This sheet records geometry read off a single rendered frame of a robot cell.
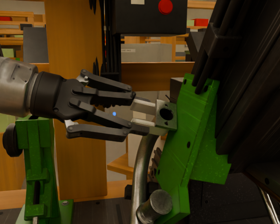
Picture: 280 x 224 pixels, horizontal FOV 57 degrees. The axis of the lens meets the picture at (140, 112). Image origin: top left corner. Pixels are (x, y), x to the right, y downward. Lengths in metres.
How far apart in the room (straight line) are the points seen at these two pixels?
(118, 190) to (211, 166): 0.48
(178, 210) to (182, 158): 0.08
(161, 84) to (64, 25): 0.34
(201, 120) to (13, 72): 0.29
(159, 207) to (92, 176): 0.41
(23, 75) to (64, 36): 0.31
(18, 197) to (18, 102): 0.52
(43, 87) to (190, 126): 0.24
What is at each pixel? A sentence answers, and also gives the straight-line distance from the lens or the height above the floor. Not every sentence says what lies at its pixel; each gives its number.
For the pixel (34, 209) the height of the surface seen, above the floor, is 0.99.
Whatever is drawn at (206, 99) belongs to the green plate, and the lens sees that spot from 0.38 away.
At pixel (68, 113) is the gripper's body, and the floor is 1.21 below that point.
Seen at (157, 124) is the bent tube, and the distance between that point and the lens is 0.44.
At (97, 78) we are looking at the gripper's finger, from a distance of 0.48.
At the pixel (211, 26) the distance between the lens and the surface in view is 0.35.
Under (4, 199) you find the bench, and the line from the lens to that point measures 0.91.
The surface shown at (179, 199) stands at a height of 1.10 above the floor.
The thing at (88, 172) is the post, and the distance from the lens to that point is 0.80.
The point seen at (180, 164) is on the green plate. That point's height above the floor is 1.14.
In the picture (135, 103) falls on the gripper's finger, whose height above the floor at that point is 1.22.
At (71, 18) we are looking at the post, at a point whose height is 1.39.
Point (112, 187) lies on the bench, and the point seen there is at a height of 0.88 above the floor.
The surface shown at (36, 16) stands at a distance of 7.45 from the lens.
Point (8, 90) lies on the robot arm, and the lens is 0.43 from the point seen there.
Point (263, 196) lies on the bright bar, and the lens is 0.49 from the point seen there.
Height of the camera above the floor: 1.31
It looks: 13 degrees down
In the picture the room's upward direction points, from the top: straight up
